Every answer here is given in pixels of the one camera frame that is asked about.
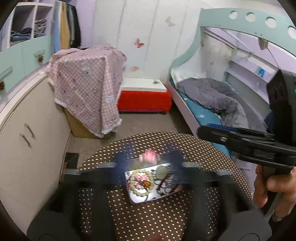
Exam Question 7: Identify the pink bunny hair clip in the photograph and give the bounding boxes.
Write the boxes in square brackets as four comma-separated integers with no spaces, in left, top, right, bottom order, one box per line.
[139,149,158,165]

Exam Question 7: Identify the red bead bracelet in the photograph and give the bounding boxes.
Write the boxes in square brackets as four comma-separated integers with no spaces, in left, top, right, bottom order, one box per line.
[154,172,179,195]

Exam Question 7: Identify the grey metal box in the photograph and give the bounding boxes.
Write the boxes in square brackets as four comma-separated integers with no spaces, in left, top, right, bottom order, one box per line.
[116,150,185,204]

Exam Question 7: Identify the pale green bead bracelet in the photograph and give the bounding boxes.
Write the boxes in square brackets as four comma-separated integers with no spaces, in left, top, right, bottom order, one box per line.
[128,169,157,197]

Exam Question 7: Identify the pale jade pendant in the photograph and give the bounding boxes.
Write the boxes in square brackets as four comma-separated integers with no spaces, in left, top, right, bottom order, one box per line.
[155,166,169,180]

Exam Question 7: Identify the right hand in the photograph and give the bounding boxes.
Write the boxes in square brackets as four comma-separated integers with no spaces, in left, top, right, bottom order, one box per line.
[253,165,295,219]

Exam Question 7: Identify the teal bed sheet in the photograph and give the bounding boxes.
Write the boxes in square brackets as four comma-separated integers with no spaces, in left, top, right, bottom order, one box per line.
[169,79,234,158]

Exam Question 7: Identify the grey duvet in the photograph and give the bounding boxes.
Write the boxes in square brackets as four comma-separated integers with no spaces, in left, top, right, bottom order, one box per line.
[176,77,266,132]

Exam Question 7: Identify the brown polka dot tablecloth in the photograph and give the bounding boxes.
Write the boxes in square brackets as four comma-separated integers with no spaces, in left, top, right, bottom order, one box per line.
[78,132,251,240]

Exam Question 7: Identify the red storage ottoman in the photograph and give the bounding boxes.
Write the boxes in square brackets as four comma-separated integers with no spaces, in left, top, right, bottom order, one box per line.
[117,77,172,113]

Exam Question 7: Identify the pink gingham cloth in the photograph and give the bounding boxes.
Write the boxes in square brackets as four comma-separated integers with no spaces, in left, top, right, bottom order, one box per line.
[45,45,127,138]

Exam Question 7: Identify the cardboard box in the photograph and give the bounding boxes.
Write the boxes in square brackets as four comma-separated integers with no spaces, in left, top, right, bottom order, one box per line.
[64,109,112,138]

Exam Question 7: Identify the hanging clothes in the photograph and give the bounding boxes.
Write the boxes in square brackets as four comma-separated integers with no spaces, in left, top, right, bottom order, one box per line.
[51,1,81,53]

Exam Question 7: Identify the beige cabinet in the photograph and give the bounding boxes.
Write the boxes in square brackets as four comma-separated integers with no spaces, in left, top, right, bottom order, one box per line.
[1,76,70,233]

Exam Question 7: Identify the teal drawer unit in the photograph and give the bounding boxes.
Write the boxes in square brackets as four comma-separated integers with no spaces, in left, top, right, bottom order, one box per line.
[1,1,55,99]

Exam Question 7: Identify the teal bed frame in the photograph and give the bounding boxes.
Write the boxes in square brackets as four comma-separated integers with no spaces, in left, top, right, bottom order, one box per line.
[168,8,295,121]

